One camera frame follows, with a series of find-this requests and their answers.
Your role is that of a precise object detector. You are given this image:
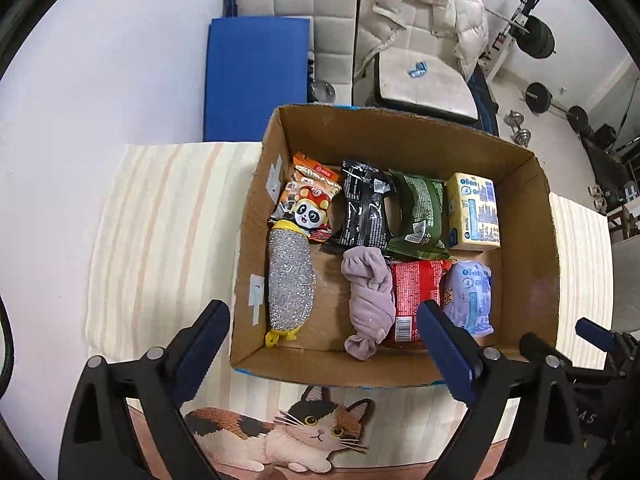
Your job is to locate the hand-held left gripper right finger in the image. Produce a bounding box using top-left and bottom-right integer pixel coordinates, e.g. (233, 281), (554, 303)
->
(416, 300), (588, 480)

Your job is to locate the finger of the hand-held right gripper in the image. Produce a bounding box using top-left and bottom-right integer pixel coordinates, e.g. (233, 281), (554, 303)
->
(520, 332), (576, 376)
(575, 317), (640, 377)

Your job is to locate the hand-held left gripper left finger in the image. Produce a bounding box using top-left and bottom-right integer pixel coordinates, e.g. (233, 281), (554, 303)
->
(56, 299), (232, 480)

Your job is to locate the blue tissue pack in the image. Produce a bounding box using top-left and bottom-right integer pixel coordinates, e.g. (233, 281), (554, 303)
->
(442, 259), (495, 337)

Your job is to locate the red snack packet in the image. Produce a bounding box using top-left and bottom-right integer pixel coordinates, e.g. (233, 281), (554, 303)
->
(382, 259), (456, 350)

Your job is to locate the purple cloth headband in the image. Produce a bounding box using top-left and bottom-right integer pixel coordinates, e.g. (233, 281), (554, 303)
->
(341, 246), (397, 362)

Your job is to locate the silver scrubbing sponge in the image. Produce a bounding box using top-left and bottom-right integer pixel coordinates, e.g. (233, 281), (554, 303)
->
(264, 220), (318, 348)

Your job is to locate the cardboard box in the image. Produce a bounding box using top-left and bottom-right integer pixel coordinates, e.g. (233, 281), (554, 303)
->
(229, 104), (561, 388)

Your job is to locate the yellow tissue pack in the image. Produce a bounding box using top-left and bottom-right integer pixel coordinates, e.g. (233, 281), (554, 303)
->
(445, 172), (502, 252)

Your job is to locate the green snack packet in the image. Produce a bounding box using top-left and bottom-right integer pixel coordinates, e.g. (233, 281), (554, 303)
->
(386, 169), (451, 261)

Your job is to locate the black snack packet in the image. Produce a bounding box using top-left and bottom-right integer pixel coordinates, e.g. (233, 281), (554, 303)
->
(326, 159), (397, 253)

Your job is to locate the panda print snack packet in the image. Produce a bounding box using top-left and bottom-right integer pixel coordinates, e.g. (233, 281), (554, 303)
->
(268, 151), (343, 245)

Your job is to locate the dark gym equipment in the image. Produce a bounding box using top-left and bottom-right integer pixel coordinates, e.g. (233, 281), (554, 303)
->
(582, 125), (640, 211)

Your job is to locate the black floor barbell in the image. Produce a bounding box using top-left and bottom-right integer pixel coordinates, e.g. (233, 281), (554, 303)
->
(522, 81), (593, 138)

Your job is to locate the black weight bench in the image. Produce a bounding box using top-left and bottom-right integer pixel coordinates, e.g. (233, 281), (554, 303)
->
(467, 67), (501, 138)

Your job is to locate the white padded chair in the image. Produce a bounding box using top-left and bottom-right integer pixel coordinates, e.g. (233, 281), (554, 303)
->
(225, 0), (363, 106)
(352, 10), (481, 123)

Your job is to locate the blue folded mat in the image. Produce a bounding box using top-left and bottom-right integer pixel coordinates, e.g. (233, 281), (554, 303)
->
(202, 16), (312, 143)

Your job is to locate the white barbell rack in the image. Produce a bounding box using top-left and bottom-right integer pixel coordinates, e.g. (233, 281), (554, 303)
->
(480, 0), (543, 83)

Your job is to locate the black barbell on rack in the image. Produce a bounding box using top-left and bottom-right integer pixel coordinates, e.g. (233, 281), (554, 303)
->
(482, 7), (558, 58)

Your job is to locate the white puffer jacket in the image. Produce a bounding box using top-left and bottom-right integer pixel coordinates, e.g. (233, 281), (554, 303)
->
(354, 0), (490, 83)

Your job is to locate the black cable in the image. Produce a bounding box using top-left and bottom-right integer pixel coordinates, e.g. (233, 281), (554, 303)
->
(0, 300), (13, 391)

